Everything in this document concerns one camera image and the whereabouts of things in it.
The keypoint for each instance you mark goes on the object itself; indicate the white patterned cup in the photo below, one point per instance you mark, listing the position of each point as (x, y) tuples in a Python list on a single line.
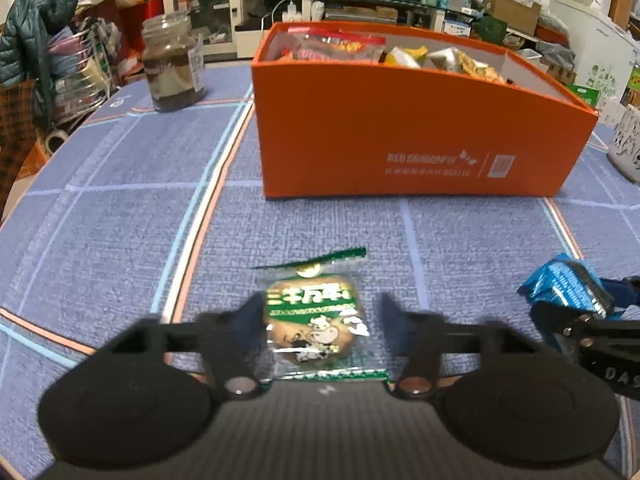
[(624, 149)]

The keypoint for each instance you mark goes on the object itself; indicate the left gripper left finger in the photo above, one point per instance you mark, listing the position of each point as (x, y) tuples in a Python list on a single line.
[(152, 390)]

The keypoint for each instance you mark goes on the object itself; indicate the plaid fabric chair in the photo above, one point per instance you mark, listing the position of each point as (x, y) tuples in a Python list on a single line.
[(18, 133)]

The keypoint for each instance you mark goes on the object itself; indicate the glass jar with dark contents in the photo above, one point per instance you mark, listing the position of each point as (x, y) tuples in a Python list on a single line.
[(172, 61)]

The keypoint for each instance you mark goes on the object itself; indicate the blue wafer snack packet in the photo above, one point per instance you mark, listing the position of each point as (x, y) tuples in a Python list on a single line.
[(569, 283)]

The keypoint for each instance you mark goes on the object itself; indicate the white glass door cabinet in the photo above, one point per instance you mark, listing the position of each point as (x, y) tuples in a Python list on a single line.
[(215, 22)]

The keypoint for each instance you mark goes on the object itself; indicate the blue plaid tablecloth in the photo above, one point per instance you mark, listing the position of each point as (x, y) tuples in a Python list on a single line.
[(94, 242)]

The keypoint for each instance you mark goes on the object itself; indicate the orange cardboard shoe box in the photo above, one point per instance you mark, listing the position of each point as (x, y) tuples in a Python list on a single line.
[(338, 128)]

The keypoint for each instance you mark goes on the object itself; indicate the dark red jerky packet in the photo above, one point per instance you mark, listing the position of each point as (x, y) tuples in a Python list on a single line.
[(321, 44)]

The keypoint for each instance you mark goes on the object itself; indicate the brown cardboard box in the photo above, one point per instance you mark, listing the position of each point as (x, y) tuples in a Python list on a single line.
[(521, 15)]

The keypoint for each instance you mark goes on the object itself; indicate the green yellow noodle snack bag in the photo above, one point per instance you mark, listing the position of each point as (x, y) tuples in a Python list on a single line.
[(456, 61)]

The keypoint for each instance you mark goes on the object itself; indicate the green cow biscuit packet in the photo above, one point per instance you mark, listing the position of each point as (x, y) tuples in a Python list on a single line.
[(316, 324)]

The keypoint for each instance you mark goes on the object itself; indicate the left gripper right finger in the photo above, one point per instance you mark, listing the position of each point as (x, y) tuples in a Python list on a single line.
[(498, 392)]

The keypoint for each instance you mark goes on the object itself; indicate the teal puffer jacket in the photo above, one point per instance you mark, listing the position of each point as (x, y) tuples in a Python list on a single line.
[(25, 38)]

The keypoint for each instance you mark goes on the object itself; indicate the metal wire cart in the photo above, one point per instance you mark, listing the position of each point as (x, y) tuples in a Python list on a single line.
[(80, 62)]

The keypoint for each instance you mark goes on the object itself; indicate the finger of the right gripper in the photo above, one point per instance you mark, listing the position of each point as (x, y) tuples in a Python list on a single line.
[(626, 296)]

